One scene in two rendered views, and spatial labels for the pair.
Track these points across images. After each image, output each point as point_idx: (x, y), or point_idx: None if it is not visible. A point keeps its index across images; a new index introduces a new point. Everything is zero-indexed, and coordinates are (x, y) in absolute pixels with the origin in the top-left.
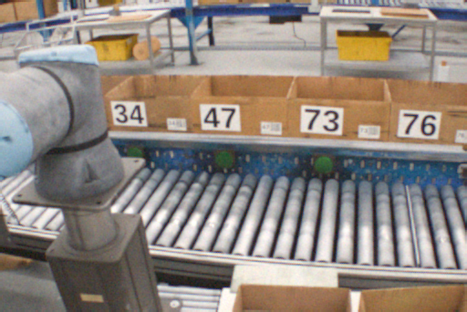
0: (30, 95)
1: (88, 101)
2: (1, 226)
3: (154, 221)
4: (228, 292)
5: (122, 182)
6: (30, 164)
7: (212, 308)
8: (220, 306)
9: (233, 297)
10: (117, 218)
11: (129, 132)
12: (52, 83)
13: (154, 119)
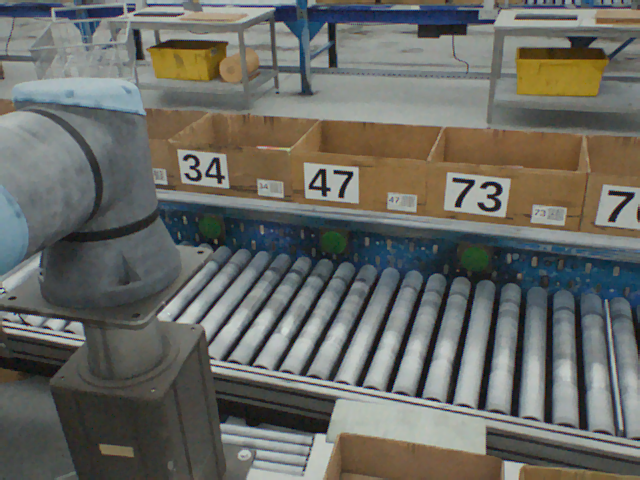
0: (27, 159)
1: (126, 169)
2: None
3: (229, 324)
4: (323, 440)
5: (176, 285)
6: None
7: (297, 465)
8: (309, 463)
9: (330, 450)
10: (168, 330)
11: (202, 195)
12: (66, 141)
13: (239, 178)
